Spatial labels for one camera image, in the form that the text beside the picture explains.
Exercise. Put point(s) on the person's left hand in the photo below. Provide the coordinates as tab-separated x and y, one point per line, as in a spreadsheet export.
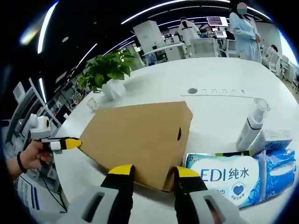
32	156

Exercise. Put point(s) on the pink screen monitor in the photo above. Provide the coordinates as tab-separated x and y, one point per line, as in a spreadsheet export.
217	21

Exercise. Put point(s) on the white office desk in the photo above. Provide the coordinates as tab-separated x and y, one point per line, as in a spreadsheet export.
163	50

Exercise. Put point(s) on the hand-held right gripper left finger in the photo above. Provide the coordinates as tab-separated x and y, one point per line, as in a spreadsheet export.
119	191

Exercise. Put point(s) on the white blue wet wipes pack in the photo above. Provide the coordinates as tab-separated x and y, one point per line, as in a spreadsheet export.
222	172

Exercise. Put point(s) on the blue white wall poster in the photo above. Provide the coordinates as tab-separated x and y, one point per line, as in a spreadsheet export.
28	191

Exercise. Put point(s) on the black wristband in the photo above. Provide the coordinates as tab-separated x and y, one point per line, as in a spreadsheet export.
20	162

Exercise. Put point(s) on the dotted white paper cup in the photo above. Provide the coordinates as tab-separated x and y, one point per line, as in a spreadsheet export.
92	104

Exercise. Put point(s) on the black green grey pouch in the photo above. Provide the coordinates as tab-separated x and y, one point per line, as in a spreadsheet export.
233	153

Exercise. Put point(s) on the brown cardboard shoe box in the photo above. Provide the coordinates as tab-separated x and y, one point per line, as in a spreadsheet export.
135	135

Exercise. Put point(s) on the white metal shelf rack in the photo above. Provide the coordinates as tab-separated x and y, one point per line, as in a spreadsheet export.
25	98

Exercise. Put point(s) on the blue soft tissue pack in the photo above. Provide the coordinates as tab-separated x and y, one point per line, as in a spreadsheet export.
280	168

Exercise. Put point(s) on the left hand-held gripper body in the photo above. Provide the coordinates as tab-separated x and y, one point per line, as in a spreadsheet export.
39	129

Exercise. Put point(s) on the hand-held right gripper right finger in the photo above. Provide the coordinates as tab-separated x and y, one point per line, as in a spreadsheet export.
184	193

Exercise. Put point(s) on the long white carton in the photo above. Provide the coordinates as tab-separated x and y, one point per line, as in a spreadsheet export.
278	137

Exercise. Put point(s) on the green plant in white pot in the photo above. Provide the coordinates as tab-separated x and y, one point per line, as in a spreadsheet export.
105	67

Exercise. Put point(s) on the white table socket panel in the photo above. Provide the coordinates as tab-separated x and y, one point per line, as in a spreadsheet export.
192	90

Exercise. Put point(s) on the white office chair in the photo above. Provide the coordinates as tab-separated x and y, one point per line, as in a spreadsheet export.
233	47
203	47

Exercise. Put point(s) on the white pump bottle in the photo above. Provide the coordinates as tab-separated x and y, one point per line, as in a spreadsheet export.
251	128

